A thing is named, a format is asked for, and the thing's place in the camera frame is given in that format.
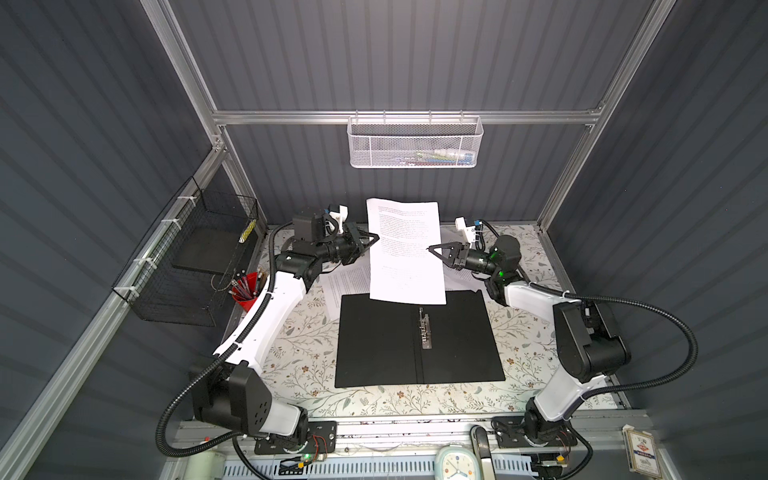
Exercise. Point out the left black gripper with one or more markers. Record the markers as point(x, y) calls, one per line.
point(362, 233)

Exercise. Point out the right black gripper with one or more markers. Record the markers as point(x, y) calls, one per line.
point(456, 251)

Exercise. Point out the printed paper sheet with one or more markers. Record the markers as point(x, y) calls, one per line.
point(344, 280)
point(459, 280)
point(402, 269)

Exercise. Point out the orange black file folder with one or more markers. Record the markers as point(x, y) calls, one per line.
point(383, 343)

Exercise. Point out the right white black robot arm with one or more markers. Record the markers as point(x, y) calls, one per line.
point(588, 344)

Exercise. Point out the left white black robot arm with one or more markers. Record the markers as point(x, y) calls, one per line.
point(232, 394)

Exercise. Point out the yellow marker in black basket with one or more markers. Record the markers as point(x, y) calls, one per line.
point(247, 231)

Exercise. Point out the red pencil cup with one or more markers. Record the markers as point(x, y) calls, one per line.
point(245, 288)

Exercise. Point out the small white clock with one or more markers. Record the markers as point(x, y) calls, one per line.
point(456, 463)

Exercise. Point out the card box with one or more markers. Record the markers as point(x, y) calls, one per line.
point(641, 452)

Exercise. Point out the white plastic bottle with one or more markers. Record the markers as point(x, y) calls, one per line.
point(208, 465)

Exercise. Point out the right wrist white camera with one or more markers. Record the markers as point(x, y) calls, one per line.
point(468, 230)

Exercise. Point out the wrist white camera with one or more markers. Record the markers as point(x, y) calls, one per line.
point(339, 214)
point(468, 230)

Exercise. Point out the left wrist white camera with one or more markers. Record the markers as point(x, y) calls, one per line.
point(339, 214)

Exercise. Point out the white wire mesh basket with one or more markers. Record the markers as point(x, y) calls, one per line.
point(420, 142)

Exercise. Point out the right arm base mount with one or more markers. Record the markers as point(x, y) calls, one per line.
point(519, 431)

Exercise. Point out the black handle tool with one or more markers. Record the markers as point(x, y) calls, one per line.
point(481, 449)

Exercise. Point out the black wire mesh basket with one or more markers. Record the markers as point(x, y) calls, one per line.
point(185, 273)

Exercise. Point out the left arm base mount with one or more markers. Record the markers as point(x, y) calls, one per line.
point(311, 437)

